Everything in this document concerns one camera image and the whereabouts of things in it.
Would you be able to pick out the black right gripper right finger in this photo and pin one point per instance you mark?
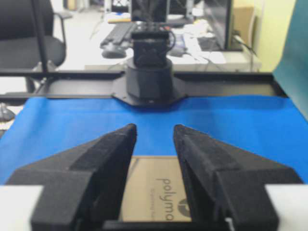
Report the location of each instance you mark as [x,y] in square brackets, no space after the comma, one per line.
[223,181]

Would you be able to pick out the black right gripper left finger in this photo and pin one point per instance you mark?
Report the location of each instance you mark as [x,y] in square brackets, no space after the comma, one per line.
[82,186]

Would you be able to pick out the brown cardboard box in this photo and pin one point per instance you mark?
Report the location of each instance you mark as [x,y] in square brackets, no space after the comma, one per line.
[155,191]

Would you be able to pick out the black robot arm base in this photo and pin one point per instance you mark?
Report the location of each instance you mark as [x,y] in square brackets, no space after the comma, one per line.
[148,80]

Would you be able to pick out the brown cardboard carton background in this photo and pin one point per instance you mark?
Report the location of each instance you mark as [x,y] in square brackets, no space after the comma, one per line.
[244,17]

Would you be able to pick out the blue table mat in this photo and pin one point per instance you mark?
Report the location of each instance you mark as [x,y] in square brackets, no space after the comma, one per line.
[271,127]

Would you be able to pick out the teal backdrop panel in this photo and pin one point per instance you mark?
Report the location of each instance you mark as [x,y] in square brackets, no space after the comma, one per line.
[291,72]

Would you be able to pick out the white desk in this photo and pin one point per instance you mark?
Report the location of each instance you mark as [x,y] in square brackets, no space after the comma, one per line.
[194,58]

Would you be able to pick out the black computer mouse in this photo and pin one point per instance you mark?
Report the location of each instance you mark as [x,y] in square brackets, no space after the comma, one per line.
[113,53]

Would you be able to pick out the black keyboard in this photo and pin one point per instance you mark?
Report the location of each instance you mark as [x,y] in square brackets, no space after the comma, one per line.
[119,34]

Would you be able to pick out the black office chair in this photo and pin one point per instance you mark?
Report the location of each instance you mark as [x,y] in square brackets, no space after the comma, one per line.
[19,47]

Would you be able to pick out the black computer monitor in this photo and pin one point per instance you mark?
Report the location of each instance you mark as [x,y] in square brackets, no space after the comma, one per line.
[219,15]

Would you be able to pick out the black metal frame rail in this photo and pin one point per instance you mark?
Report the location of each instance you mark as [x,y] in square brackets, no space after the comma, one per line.
[99,84]

